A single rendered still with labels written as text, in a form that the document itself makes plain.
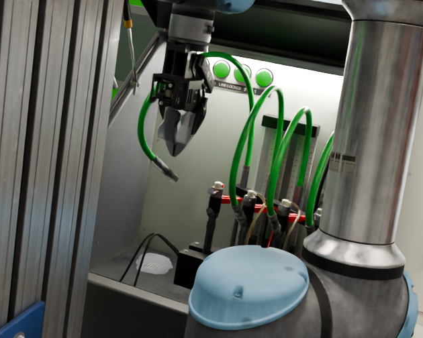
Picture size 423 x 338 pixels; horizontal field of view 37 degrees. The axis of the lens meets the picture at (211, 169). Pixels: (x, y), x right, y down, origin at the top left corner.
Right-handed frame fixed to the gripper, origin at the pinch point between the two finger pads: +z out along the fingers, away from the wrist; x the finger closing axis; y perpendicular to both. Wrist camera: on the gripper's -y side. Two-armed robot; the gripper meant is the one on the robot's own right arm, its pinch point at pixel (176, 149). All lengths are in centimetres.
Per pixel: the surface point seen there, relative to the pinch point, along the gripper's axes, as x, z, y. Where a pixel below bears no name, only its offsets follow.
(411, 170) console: 40.8, -1.4, -28.0
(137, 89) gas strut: -29.7, -3.9, -38.1
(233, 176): 9.2, 4.6, -8.7
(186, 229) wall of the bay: -15, 34, -53
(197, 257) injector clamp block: 0.6, 27.9, -20.1
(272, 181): 17.1, 3.7, -9.2
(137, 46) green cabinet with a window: -147, 0, -256
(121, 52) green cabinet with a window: -158, 6, -256
